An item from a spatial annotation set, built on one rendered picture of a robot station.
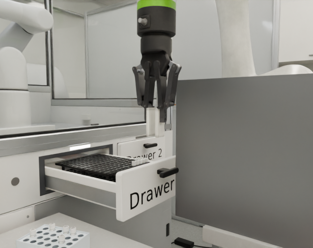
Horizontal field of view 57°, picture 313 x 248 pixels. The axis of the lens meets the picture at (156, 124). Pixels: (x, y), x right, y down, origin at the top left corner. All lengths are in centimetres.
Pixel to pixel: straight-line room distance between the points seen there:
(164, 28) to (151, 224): 90
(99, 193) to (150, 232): 65
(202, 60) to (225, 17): 143
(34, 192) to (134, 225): 50
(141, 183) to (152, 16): 38
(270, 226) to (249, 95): 30
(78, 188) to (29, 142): 19
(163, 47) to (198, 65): 179
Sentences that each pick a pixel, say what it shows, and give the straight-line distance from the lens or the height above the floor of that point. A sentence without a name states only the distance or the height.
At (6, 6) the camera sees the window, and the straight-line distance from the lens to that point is 87.
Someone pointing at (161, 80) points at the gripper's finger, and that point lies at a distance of 68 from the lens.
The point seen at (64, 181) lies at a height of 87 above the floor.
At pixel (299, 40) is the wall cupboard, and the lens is 390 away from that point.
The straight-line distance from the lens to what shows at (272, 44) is 224.
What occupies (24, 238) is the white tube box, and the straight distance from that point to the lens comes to 71.
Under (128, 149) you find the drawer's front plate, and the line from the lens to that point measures 109.
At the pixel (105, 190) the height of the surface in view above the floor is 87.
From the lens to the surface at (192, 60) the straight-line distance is 249.
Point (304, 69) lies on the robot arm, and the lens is 93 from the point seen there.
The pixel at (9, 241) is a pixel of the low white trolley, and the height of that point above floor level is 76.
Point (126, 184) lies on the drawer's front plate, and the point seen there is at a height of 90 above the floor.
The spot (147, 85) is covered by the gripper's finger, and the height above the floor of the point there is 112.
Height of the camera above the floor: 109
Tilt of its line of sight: 5 degrees down
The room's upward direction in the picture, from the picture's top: straight up
